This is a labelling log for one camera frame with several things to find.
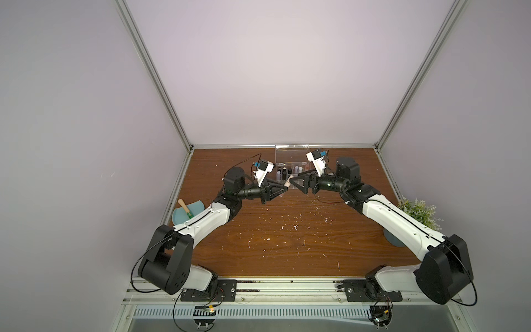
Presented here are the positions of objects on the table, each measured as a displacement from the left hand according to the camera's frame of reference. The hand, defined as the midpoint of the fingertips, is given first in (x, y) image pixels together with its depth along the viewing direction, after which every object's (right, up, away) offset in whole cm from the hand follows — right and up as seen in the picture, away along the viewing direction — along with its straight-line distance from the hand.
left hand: (286, 191), depth 73 cm
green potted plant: (+51, -8, +3) cm, 52 cm away
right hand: (+4, +6, +1) cm, 8 cm away
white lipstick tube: (+9, +7, +28) cm, 30 cm away
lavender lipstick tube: (+7, +7, +28) cm, 30 cm away
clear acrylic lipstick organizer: (+4, +12, +31) cm, 34 cm away
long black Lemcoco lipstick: (+1, +5, +30) cm, 30 cm away
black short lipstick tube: (+4, +6, +29) cm, 30 cm away
